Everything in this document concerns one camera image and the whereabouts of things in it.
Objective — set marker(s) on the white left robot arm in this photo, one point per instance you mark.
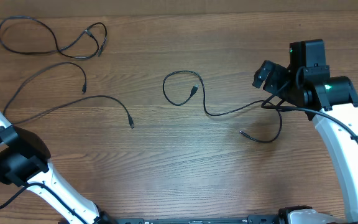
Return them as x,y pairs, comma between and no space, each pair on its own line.
25,162

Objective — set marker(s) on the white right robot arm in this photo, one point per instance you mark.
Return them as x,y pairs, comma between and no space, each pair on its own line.
331,103

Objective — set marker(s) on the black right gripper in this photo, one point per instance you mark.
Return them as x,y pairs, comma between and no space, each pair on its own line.
275,74

